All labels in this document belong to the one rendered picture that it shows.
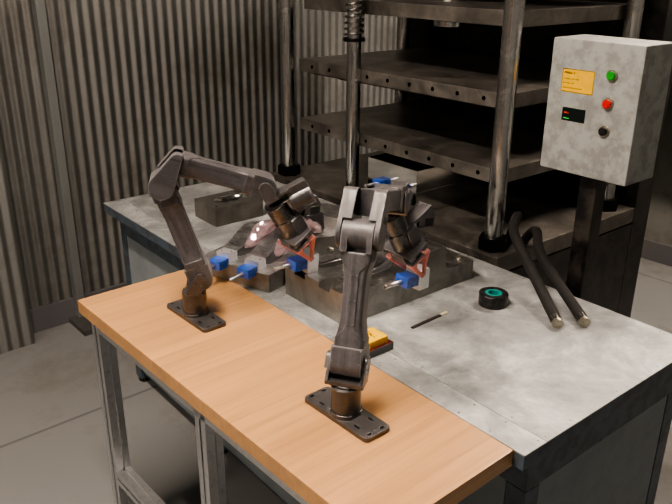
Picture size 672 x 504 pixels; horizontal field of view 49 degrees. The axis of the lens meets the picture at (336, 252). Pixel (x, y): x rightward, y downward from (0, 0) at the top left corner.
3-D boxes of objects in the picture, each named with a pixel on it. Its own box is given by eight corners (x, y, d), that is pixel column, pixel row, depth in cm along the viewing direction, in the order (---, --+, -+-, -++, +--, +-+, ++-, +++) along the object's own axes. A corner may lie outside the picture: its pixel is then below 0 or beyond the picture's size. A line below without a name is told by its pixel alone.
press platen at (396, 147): (498, 185, 243) (499, 170, 241) (299, 128, 322) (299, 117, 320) (619, 151, 286) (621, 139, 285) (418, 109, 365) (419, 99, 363)
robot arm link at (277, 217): (295, 206, 193) (284, 187, 188) (300, 218, 188) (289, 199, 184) (272, 219, 193) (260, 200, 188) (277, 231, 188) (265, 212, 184)
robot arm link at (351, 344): (337, 369, 155) (350, 215, 150) (367, 374, 153) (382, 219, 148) (328, 376, 149) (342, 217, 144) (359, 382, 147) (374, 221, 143)
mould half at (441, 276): (344, 326, 189) (344, 279, 184) (285, 293, 208) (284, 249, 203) (472, 278, 219) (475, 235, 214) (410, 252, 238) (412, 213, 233)
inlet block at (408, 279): (391, 300, 179) (392, 280, 177) (377, 293, 182) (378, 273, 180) (428, 287, 187) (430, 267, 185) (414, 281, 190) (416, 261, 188)
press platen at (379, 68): (505, 110, 233) (506, 94, 232) (299, 70, 312) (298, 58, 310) (629, 87, 277) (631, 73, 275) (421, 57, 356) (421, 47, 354)
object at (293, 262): (278, 281, 193) (280, 262, 191) (268, 274, 196) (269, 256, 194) (317, 271, 201) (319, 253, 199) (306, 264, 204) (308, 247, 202)
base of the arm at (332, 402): (327, 358, 159) (302, 368, 155) (392, 396, 145) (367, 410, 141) (327, 389, 162) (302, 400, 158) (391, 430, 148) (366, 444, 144)
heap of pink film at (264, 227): (284, 258, 217) (283, 233, 214) (238, 246, 226) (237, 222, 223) (332, 233, 237) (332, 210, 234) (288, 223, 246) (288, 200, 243)
